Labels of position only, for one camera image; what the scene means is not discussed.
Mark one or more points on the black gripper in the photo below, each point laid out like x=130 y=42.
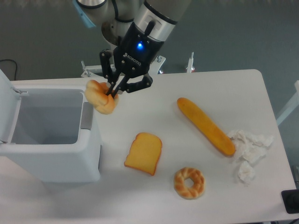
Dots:
x=132 y=57

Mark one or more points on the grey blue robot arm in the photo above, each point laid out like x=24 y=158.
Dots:
x=115 y=17

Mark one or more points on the white trash can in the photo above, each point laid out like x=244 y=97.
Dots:
x=50 y=131

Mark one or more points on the orange toast slice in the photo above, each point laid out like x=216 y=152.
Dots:
x=144 y=153

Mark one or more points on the long orange baguette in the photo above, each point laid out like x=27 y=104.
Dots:
x=208 y=128

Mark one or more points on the large crumpled white tissue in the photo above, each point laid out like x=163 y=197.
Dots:
x=250 y=147

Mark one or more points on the small crumpled white tissue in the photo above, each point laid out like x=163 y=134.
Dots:
x=246 y=173

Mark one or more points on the black device at edge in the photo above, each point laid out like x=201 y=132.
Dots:
x=291 y=201

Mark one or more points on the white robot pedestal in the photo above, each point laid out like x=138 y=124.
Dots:
x=155 y=67

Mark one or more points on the white frame at right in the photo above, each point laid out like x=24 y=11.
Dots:
x=290 y=106

